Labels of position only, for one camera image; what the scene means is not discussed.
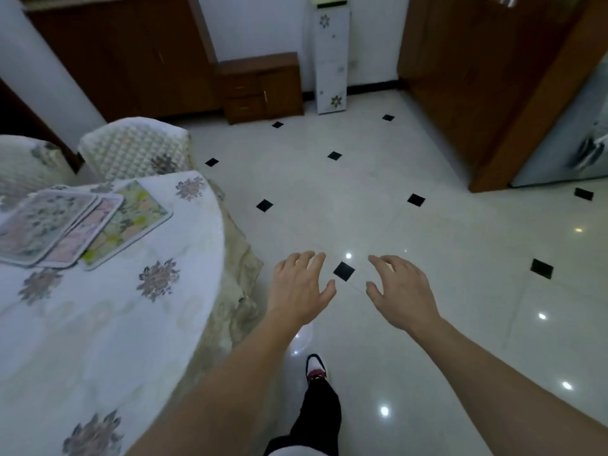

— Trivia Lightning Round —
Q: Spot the white floral tablecloth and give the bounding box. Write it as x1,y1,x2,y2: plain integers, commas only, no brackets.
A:
0,171,227,456

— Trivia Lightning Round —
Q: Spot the small brown drawer cabinet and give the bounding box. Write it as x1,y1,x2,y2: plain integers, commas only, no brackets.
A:
214,52,305,125

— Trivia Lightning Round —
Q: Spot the grey floral placemat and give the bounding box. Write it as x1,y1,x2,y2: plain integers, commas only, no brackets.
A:
0,187,101,268

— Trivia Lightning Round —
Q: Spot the green floral placemat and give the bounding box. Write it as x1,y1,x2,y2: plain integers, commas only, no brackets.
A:
78,180,174,272

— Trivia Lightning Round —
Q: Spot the brown wooden wardrobe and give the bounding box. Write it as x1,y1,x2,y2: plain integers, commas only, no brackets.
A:
397,0,608,193

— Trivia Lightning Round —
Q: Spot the beige table skirt cloth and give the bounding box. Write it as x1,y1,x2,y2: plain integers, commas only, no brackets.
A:
164,179,265,425

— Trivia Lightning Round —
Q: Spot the person's right forearm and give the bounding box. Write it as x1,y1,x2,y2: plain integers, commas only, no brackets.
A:
408,317,608,456

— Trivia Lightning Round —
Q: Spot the person's left hand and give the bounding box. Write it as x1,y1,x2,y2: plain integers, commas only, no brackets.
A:
266,251,337,327

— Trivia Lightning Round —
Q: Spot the person's left forearm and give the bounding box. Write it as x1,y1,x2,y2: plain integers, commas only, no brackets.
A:
125,311,305,456

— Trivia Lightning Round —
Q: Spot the person's black trouser leg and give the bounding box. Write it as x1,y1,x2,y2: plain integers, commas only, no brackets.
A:
263,376,343,456

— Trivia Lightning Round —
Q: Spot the pink floral placemat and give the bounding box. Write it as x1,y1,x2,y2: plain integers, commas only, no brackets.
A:
35,192,125,270

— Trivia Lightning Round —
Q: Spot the silver refrigerator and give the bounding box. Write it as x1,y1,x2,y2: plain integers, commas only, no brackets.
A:
510,57,608,188

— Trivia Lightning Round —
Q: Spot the white quilted chair cover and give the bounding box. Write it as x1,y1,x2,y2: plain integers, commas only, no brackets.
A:
0,135,78,213
77,117,194,182

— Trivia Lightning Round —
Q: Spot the person's right hand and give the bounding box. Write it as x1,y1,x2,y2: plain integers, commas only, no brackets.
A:
365,254,443,334

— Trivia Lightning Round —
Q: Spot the large brown wooden cabinet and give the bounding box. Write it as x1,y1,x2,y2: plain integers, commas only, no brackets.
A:
18,0,225,124

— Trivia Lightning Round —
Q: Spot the black white red shoe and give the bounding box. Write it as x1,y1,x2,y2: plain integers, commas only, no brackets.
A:
304,353,329,384

